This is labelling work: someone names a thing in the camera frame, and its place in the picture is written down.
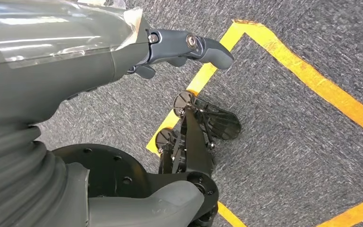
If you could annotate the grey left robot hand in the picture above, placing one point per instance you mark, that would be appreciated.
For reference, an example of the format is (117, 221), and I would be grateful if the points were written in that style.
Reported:
(59, 62)

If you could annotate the black robot leg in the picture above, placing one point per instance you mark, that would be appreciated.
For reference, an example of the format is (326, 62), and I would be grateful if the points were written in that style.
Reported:
(106, 169)

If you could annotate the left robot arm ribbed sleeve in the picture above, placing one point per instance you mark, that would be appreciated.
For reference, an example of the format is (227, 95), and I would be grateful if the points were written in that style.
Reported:
(12, 175)

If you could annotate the black ribbed robot foot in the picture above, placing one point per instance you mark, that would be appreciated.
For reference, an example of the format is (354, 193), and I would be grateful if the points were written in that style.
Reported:
(225, 125)

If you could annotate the yellow floor tape square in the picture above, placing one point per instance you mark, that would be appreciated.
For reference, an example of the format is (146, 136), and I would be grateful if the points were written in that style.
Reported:
(310, 75)

